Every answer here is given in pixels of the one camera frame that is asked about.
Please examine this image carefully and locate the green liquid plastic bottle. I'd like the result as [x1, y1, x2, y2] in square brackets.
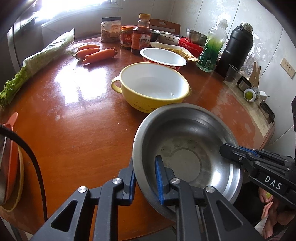
[197, 18, 228, 73]

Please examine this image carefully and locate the carrot middle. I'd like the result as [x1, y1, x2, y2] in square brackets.
[75, 48, 100, 60]

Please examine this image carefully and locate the white dish of pickled vegetables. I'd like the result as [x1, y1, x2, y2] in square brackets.
[150, 42, 199, 62]

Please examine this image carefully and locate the bagged celery bunch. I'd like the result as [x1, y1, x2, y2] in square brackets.
[1, 29, 75, 107]

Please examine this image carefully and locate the yellow enamel bowl with handles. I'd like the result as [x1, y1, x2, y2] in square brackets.
[111, 62, 192, 113]

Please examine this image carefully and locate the pink bear-shaped bowl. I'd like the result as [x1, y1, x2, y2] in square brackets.
[4, 112, 19, 203]

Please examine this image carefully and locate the red paper noodle bowl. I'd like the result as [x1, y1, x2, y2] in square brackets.
[140, 48, 187, 71]

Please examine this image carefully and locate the red jar orange lid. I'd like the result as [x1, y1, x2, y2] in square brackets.
[120, 25, 136, 50]

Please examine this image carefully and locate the black thermos flask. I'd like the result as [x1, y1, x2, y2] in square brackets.
[215, 22, 253, 77]

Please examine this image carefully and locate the brown sauce bottle yellow cap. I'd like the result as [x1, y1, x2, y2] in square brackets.
[131, 13, 152, 55]

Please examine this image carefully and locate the carrot farthest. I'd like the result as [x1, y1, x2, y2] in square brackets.
[77, 45, 100, 51]

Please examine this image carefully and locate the clear plastic cup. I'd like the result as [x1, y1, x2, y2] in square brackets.
[224, 65, 242, 87]

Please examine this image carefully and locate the deep steel bowl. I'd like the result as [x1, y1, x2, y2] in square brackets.
[132, 103, 243, 220]

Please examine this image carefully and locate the white ceramic bowl with text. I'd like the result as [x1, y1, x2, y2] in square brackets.
[159, 33, 180, 46]

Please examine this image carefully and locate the white charger plug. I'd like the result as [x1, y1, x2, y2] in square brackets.
[259, 90, 269, 101]

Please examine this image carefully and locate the steel round pan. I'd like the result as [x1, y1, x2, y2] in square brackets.
[1, 137, 10, 205]

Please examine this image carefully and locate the red tissue box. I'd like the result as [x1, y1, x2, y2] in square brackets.
[178, 38, 204, 57]

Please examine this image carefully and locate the carrot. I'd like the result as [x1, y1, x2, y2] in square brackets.
[82, 48, 117, 65]
[77, 45, 100, 51]
[75, 48, 100, 60]

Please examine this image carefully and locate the dark steel bowl behind jars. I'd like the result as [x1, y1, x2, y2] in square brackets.
[150, 29, 160, 42]

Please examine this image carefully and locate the green fruit in foam net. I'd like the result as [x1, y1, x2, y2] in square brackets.
[243, 87, 260, 102]

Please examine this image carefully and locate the wooden rabbit ornament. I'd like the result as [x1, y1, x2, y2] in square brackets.
[249, 61, 261, 87]

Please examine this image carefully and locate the wall power socket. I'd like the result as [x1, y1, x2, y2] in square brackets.
[280, 58, 295, 79]

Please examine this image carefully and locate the carrot nearest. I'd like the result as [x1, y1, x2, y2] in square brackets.
[82, 48, 117, 65]

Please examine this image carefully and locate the grey refrigerator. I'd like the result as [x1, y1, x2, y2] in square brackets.
[1, 1, 44, 81]

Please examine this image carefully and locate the clear jar black lid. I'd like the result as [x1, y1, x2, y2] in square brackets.
[100, 16, 121, 43]

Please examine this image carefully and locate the small steel cup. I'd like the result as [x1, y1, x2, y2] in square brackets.
[237, 76, 252, 92]

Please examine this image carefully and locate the small steel bowl on box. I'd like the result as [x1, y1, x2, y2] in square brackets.
[186, 28, 207, 46]

